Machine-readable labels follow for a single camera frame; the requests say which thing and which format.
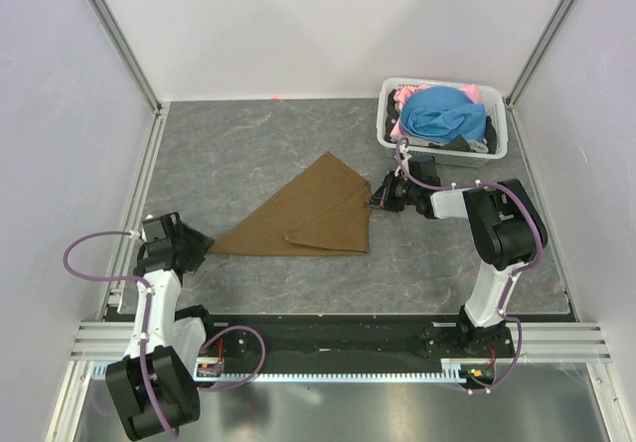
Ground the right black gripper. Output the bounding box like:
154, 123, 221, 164
366, 171, 418, 213

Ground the brown cloth napkin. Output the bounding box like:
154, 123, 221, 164
211, 152, 372, 256

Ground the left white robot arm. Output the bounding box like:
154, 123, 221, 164
105, 212, 219, 441

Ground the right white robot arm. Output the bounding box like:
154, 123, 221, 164
367, 157, 548, 357

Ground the blue cloth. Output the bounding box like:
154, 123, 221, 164
398, 87, 487, 143

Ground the grey cloth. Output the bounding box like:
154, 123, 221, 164
390, 135, 490, 154

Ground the white plastic basket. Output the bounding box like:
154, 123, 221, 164
376, 77, 508, 168

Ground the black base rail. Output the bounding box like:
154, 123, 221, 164
176, 306, 517, 376

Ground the white slotted cable duct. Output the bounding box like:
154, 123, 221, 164
91, 357, 508, 383

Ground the right aluminium frame post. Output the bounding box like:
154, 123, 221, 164
506, 0, 577, 109

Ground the aluminium frame post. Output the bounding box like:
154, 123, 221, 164
87, 0, 162, 113
506, 0, 577, 109

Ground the left aluminium frame post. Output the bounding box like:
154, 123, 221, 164
87, 0, 162, 113

